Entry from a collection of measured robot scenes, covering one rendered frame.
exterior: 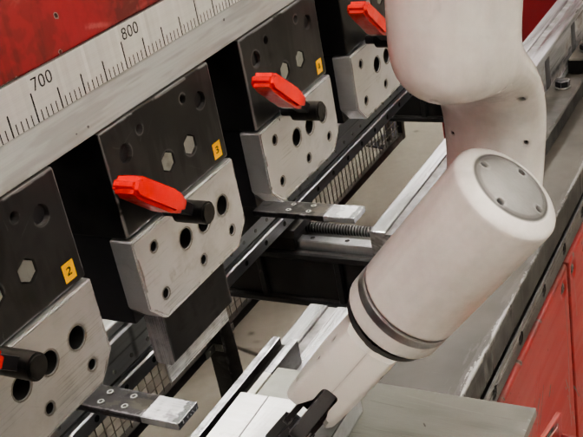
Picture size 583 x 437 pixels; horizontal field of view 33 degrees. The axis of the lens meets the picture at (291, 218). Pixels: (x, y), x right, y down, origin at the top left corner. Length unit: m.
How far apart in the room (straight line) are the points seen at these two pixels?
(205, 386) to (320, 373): 2.00
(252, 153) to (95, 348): 0.27
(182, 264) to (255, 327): 2.18
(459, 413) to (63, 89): 0.46
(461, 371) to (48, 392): 0.61
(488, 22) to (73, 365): 0.36
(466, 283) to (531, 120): 0.14
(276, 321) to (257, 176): 2.09
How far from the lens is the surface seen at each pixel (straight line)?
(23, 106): 0.65
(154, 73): 0.76
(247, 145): 0.90
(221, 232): 0.84
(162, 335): 0.85
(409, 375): 1.18
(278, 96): 0.85
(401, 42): 0.64
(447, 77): 0.63
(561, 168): 1.63
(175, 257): 0.78
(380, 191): 3.65
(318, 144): 0.99
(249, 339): 2.92
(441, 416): 0.91
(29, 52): 0.66
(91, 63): 0.70
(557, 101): 1.81
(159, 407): 0.99
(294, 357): 1.04
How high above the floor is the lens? 1.57
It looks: 26 degrees down
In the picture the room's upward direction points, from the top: 11 degrees counter-clockwise
